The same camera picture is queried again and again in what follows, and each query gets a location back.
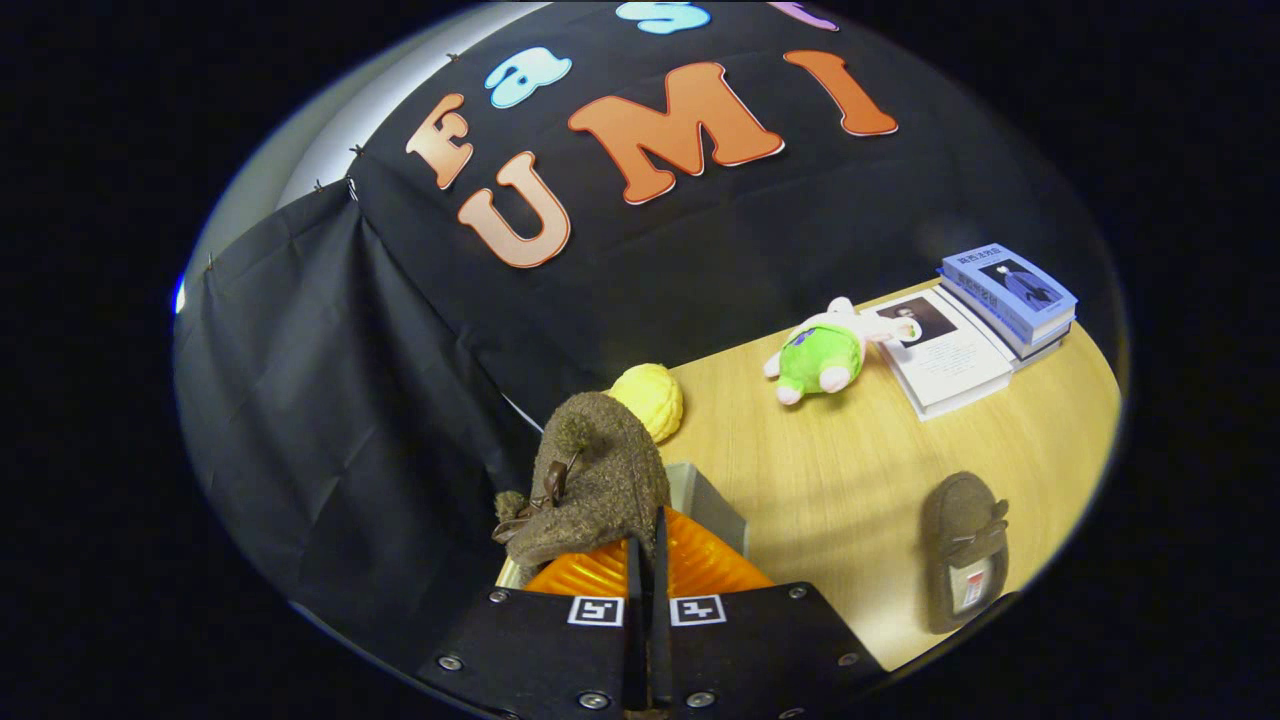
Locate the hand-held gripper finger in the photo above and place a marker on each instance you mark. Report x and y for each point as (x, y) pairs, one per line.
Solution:
(660, 650)
(635, 650)

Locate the grey fabric storage box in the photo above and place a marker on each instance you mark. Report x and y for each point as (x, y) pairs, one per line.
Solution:
(715, 510)

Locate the brown fuzzy shoe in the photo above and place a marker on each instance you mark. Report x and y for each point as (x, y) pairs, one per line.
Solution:
(600, 480)
(965, 520)

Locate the yellow round plush toy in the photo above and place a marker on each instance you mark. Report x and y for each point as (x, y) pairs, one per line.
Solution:
(655, 400)

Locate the green and pink plush toy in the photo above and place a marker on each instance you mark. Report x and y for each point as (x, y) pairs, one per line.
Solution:
(820, 355)

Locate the plain black side cloth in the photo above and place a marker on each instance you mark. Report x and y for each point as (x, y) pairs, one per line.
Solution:
(330, 420)

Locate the white book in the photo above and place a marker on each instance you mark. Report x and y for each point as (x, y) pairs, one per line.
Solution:
(950, 360)

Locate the black backdrop cloth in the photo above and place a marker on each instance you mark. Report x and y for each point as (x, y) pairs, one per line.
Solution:
(760, 240)

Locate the pale grey thin book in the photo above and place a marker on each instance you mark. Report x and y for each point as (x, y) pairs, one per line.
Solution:
(1040, 356)

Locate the dark blue thin book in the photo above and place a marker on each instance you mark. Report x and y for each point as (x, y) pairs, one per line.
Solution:
(1045, 340)

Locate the blue cover book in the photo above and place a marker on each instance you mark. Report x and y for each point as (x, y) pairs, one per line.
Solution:
(1010, 285)

